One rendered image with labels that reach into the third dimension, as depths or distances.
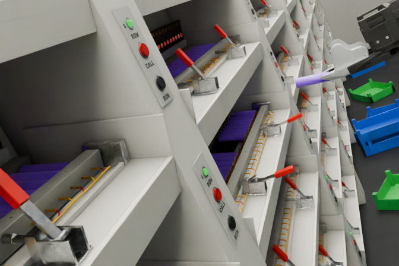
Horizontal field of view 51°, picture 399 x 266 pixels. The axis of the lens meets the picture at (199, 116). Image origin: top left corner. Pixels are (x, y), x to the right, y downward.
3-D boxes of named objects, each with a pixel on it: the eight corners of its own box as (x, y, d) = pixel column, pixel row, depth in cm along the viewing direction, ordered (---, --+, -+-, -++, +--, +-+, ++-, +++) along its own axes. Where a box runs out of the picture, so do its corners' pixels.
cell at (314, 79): (294, 76, 81) (329, 69, 78) (297, 83, 82) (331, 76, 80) (295, 83, 80) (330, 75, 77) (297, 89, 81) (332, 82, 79)
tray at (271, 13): (285, 21, 174) (281, -14, 170) (267, 50, 120) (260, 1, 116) (238, 28, 181) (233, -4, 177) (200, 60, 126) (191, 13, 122)
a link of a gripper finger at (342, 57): (309, 56, 78) (357, 30, 74) (323, 83, 78) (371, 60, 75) (309, 58, 75) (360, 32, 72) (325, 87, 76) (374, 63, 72)
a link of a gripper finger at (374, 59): (344, 62, 77) (391, 39, 74) (348, 71, 77) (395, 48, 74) (347, 67, 72) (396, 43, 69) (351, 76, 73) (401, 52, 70)
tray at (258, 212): (292, 123, 116) (288, 91, 113) (262, 274, 61) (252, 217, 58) (222, 129, 122) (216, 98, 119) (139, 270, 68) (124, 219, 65)
